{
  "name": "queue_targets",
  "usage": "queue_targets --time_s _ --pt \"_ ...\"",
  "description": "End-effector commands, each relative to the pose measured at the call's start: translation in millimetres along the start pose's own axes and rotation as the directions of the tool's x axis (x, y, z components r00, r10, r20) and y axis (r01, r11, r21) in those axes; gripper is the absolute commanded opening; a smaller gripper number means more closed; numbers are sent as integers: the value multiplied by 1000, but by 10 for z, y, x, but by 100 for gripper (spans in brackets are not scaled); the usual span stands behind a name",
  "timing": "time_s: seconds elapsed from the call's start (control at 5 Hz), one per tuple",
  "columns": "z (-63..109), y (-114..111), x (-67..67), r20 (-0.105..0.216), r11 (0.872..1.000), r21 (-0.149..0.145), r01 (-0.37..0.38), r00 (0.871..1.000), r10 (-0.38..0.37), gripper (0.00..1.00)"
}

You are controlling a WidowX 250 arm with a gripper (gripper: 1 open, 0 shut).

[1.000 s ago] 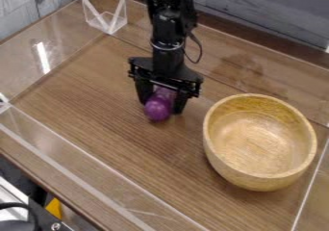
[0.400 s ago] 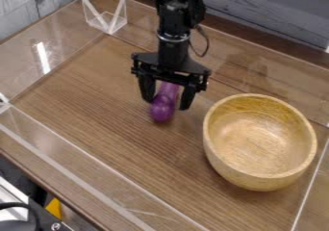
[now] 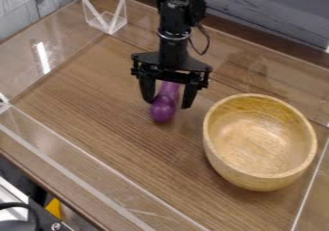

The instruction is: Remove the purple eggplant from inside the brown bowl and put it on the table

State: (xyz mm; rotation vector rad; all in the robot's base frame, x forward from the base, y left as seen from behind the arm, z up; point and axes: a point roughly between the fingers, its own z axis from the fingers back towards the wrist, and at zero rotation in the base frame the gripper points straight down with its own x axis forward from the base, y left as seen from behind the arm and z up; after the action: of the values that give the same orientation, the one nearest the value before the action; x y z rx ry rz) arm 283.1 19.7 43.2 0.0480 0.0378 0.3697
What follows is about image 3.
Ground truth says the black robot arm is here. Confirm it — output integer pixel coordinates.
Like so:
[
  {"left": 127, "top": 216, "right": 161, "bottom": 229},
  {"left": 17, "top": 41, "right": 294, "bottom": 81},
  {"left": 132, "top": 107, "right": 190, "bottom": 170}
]
[{"left": 131, "top": 0, "right": 213, "bottom": 109}]

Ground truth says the clear acrylic table barrier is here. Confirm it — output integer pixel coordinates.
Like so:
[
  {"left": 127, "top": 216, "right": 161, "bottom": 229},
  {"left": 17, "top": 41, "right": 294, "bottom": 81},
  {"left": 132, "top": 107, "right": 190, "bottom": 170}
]
[{"left": 0, "top": 93, "right": 209, "bottom": 231}]

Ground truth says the black cable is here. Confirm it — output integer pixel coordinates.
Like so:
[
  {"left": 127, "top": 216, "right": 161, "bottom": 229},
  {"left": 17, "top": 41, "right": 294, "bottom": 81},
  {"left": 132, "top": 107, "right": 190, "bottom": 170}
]
[{"left": 0, "top": 202, "right": 41, "bottom": 231}]

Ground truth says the purple toy eggplant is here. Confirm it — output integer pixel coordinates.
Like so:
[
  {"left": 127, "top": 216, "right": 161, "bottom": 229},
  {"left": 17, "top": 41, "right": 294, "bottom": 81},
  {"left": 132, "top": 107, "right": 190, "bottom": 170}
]
[{"left": 148, "top": 82, "right": 181, "bottom": 122}]

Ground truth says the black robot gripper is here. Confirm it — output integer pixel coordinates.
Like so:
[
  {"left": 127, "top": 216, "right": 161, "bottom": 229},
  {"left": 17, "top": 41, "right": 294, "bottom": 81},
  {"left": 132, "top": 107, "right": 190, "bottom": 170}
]
[{"left": 131, "top": 31, "right": 213, "bottom": 109}]

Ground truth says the brown wooden bowl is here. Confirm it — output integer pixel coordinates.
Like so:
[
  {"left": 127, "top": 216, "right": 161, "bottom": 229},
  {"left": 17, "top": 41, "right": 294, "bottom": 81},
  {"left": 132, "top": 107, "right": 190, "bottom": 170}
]
[{"left": 203, "top": 93, "right": 317, "bottom": 192}]

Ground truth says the clear acrylic corner bracket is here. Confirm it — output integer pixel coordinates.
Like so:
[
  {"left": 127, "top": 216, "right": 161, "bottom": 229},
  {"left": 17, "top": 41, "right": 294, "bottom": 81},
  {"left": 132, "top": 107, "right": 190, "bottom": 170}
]
[{"left": 82, "top": 0, "right": 127, "bottom": 35}]

